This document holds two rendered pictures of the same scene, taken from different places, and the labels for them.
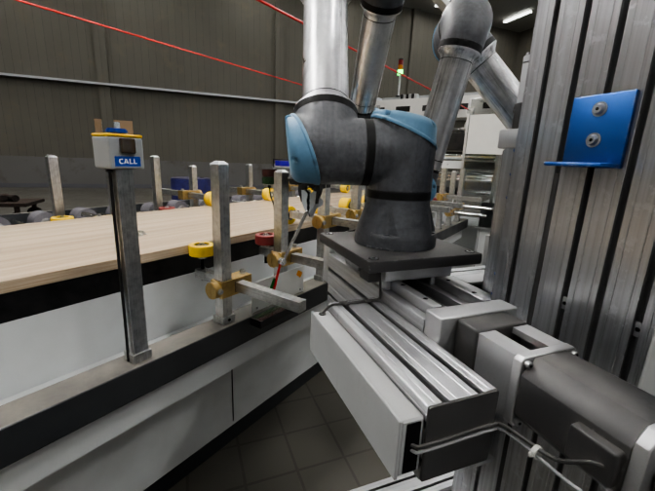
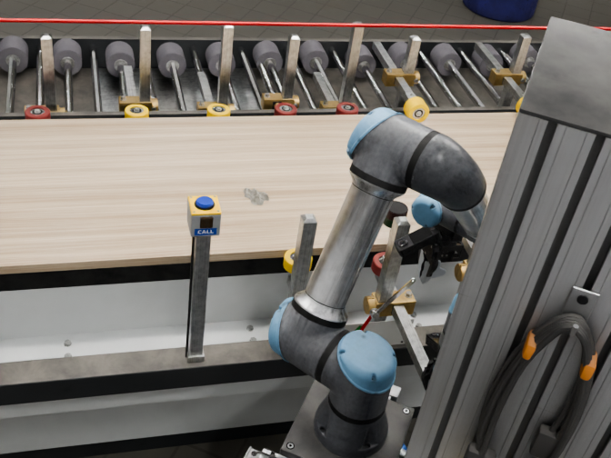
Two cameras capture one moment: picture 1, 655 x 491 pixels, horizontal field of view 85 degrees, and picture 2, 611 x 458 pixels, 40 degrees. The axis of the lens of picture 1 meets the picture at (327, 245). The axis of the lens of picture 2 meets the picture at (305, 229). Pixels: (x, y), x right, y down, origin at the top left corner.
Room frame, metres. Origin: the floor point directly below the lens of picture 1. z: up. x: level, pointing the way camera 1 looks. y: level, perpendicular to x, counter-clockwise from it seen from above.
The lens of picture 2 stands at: (-0.31, -0.66, 2.40)
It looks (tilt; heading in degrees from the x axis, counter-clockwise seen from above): 38 degrees down; 36
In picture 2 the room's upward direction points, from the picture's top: 9 degrees clockwise
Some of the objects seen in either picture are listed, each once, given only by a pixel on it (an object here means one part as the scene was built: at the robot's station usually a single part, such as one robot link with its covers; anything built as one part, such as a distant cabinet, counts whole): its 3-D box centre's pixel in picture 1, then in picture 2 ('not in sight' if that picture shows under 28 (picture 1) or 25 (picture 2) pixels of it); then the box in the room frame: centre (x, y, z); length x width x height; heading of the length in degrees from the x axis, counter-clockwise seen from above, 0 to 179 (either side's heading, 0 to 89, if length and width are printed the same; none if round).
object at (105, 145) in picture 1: (118, 153); (204, 216); (0.77, 0.45, 1.18); 0.07 x 0.07 x 0.08; 56
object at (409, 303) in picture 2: (284, 256); (388, 303); (1.22, 0.15, 0.85); 0.14 x 0.06 x 0.05; 146
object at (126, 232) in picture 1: (129, 269); (197, 296); (0.77, 0.45, 0.93); 0.05 x 0.05 x 0.45; 56
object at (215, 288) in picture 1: (229, 284); not in sight; (1.01, 0.29, 0.81); 0.14 x 0.06 x 0.05; 146
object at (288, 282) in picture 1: (280, 287); (367, 334); (1.16, 0.16, 0.75); 0.26 x 0.01 x 0.10; 146
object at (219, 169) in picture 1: (221, 246); (297, 287); (0.99, 0.30, 0.93); 0.04 x 0.04 x 0.48; 56
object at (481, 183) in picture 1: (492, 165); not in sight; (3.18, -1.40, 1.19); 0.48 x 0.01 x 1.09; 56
